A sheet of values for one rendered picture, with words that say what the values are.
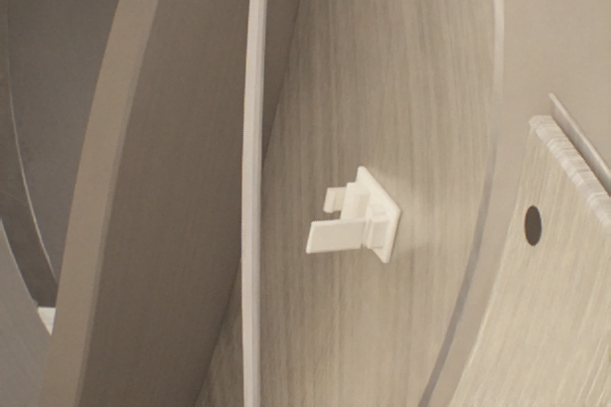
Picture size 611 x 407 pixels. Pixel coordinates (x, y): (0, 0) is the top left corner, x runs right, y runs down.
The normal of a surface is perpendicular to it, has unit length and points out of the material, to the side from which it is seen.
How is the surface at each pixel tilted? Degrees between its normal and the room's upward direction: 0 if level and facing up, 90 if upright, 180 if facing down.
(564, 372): 90
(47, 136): 59
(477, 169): 90
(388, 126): 90
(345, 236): 115
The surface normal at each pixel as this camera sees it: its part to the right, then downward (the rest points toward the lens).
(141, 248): 0.41, 0.59
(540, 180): -0.88, 0.07
